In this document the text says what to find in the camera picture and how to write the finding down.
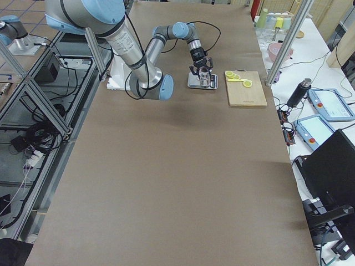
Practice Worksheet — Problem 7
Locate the lower teach pendant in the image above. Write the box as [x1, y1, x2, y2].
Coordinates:
[293, 114, 335, 151]

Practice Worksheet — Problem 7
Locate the glass sauce bottle steel spout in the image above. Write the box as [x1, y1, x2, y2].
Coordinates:
[199, 66, 211, 89]

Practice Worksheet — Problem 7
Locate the aluminium frame post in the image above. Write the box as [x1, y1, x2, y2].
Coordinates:
[265, 0, 314, 87]

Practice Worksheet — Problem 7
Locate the lemon slice on knife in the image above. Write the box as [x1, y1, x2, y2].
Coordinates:
[242, 80, 252, 88]

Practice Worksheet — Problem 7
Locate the digital kitchen scale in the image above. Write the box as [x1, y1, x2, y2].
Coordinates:
[187, 72, 218, 90]

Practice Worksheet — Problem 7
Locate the black computer monitor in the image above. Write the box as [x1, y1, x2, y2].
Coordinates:
[297, 129, 354, 252]

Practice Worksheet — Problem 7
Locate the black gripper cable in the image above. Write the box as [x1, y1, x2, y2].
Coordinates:
[186, 21, 222, 56]

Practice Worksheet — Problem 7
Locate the wooden cutting board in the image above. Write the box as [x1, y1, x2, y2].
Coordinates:
[225, 70, 267, 108]

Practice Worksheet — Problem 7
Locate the teach pendant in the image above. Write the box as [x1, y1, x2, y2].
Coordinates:
[293, 114, 335, 151]
[308, 89, 354, 122]

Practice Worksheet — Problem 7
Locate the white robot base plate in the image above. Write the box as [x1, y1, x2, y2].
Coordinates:
[106, 55, 130, 90]

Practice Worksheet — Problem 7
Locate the pink bowl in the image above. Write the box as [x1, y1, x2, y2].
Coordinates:
[267, 43, 294, 62]

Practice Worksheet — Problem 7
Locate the green bottle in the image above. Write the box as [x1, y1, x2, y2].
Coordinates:
[255, 8, 268, 29]

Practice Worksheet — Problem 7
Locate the upper teach pendant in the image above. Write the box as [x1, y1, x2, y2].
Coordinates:
[308, 89, 354, 122]

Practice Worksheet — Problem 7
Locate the black power strip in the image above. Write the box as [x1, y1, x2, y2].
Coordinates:
[277, 109, 295, 146]

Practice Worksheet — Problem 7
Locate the yellow plastic knife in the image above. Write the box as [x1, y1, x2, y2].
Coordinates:
[227, 79, 245, 82]

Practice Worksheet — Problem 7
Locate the black thermos bottle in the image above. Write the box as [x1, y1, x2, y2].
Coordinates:
[286, 78, 312, 108]

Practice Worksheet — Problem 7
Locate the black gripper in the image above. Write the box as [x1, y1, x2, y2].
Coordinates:
[189, 47, 213, 79]

